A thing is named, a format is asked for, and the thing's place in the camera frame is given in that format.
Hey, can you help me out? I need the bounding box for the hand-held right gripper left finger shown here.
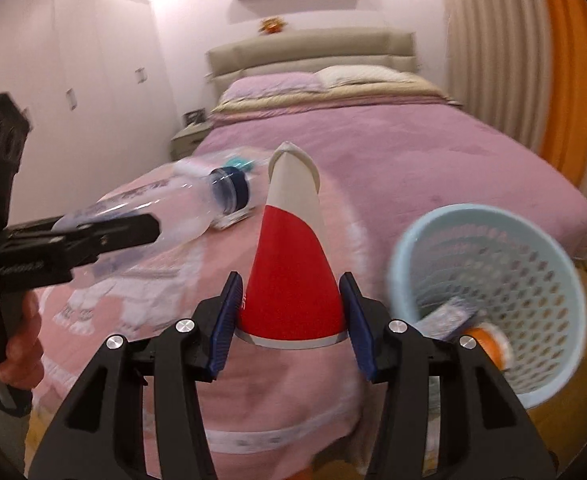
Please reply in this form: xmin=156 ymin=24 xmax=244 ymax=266
xmin=26 ymin=271 xmax=245 ymax=480

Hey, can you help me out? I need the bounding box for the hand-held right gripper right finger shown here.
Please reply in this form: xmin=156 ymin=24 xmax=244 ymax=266
xmin=338 ymin=271 xmax=557 ymax=480

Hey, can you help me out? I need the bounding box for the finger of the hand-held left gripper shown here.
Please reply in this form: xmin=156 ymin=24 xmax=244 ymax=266
xmin=52 ymin=212 xmax=161 ymax=257

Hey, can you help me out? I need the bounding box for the clear plastic bottle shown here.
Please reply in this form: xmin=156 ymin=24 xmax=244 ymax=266
xmin=52 ymin=164 xmax=252 ymax=282

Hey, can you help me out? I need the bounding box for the red white paper cup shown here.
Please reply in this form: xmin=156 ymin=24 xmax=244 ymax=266
xmin=234 ymin=142 xmax=349 ymax=351

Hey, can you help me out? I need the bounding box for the blue white milk carton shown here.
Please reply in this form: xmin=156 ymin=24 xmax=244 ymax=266
xmin=415 ymin=295 xmax=480 ymax=344

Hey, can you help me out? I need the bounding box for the orange white wipes canister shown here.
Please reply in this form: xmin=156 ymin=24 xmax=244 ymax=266
xmin=467 ymin=324 xmax=513 ymax=372

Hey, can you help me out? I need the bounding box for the light blue plastic basket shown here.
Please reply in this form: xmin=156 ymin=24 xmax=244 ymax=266
xmin=387 ymin=203 xmax=587 ymax=409

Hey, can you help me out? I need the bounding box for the person's left hand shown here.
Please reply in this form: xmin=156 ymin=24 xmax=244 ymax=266
xmin=0 ymin=290 xmax=45 ymax=391

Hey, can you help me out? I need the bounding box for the pink printed blanket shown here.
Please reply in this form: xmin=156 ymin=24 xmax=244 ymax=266
xmin=32 ymin=162 xmax=391 ymax=480

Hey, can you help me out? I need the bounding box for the flat white packet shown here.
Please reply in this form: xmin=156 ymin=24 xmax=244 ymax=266
xmin=212 ymin=207 xmax=255 ymax=234

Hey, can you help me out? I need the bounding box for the beige nightstand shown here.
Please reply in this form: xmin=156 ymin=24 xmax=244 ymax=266
xmin=170 ymin=122 xmax=212 ymax=161

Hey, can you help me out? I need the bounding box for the small teal packet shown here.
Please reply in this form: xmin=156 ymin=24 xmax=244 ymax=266
xmin=222 ymin=155 xmax=260 ymax=172

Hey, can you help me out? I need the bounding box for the white wardrobe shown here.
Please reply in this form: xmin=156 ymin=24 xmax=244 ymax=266
xmin=0 ymin=0 xmax=175 ymax=243

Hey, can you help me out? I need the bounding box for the bed with purple bedspread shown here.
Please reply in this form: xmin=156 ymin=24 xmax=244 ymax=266
xmin=192 ymin=97 xmax=587 ymax=281

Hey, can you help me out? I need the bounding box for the purple pillow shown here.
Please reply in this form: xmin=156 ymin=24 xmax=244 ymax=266
xmin=219 ymin=70 xmax=327 ymax=106

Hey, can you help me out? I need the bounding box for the cream pillow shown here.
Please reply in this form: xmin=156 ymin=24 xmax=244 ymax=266
xmin=315 ymin=63 xmax=415 ymax=92

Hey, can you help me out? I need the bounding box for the beige padded headboard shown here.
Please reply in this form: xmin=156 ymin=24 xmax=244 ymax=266
xmin=206 ymin=27 xmax=419 ymax=107

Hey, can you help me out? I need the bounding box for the beige curtain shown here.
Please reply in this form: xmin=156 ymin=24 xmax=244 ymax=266
xmin=437 ymin=0 xmax=567 ymax=157

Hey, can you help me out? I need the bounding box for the orange curtain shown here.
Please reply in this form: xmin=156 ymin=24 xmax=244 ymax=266
xmin=532 ymin=0 xmax=587 ymax=192

